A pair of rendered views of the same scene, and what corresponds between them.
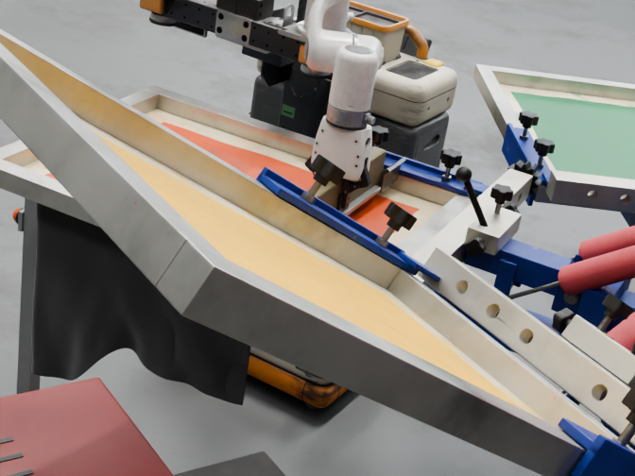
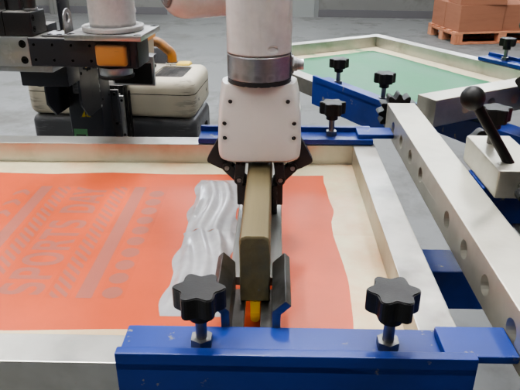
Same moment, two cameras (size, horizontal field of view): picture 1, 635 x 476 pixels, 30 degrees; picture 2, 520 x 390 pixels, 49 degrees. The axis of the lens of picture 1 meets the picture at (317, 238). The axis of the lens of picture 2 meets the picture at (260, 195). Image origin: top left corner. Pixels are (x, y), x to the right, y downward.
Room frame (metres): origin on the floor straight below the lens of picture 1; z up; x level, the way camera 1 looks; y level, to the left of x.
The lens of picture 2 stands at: (1.37, 0.23, 1.33)
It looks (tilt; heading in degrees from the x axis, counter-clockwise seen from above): 25 degrees down; 338
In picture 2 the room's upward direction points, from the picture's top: straight up
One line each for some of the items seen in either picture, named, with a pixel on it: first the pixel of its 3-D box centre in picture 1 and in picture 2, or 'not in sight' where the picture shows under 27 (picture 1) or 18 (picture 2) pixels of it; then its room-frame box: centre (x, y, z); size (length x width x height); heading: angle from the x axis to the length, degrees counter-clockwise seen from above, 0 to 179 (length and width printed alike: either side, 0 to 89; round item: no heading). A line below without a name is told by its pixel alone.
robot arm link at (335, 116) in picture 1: (351, 113); (265, 63); (1.98, -0.02, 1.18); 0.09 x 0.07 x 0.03; 67
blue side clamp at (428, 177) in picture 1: (407, 178); (285, 148); (2.23, -0.16, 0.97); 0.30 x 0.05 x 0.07; 67
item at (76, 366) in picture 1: (141, 322); not in sight; (1.90, 0.30, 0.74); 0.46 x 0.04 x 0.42; 67
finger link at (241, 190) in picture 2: not in sight; (235, 185); (2.00, 0.01, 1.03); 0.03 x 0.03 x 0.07; 67
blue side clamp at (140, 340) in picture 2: not in sight; (293, 368); (1.72, 0.06, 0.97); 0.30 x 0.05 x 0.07; 67
